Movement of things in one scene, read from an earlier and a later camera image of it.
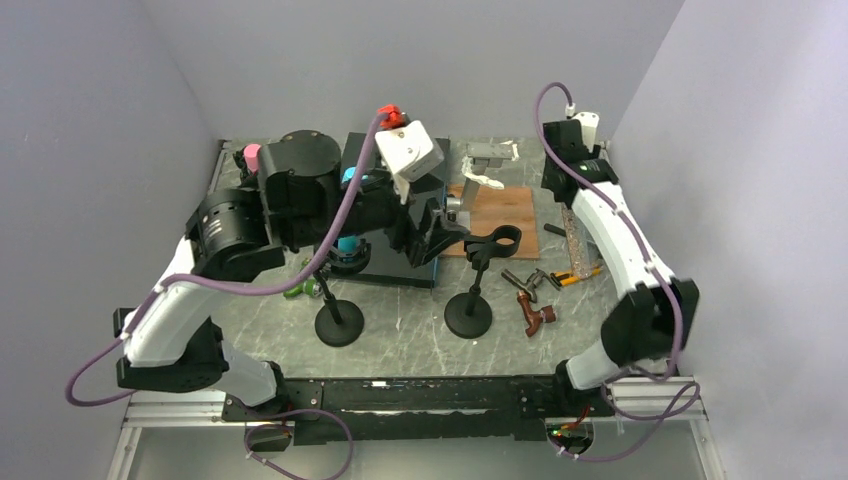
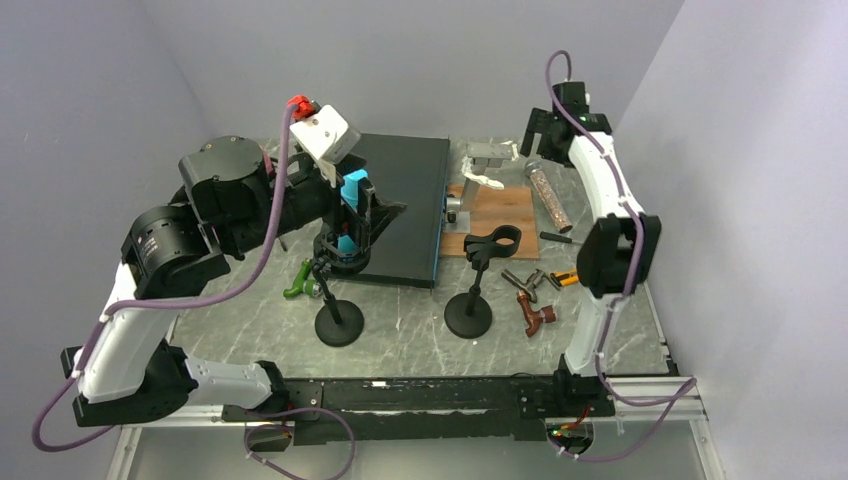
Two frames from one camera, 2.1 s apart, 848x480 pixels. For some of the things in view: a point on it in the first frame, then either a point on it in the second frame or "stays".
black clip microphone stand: x=470 y=316 stays
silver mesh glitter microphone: x=584 y=251 to x=556 y=207
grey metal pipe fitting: x=535 y=280 stays
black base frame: x=412 y=409 stays
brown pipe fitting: x=534 y=317 stays
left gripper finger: x=423 y=241 to x=374 y=214
